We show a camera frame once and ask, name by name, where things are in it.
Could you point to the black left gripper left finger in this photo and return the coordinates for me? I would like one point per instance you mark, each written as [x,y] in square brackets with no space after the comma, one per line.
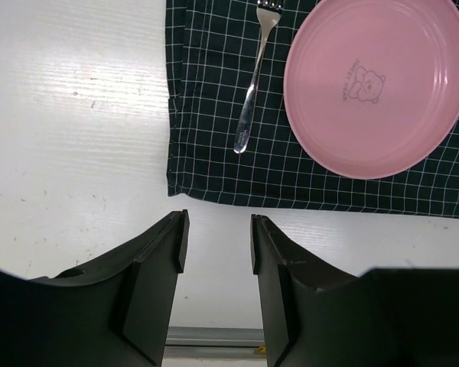
[113,310]

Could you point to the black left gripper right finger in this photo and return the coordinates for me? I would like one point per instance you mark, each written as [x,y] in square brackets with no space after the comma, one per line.
[315,314]

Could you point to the pink plastic plate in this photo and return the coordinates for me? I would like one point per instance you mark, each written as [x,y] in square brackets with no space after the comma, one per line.
[372,87]

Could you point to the dark checked cloth placemat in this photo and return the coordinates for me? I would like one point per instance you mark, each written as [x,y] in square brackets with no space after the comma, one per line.
[210,49]

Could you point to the silver metal fork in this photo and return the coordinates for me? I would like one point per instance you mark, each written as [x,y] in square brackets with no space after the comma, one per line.
[268,14]

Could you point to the aluminium front rail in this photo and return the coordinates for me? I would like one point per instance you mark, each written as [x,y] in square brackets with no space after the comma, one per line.
[214,343]

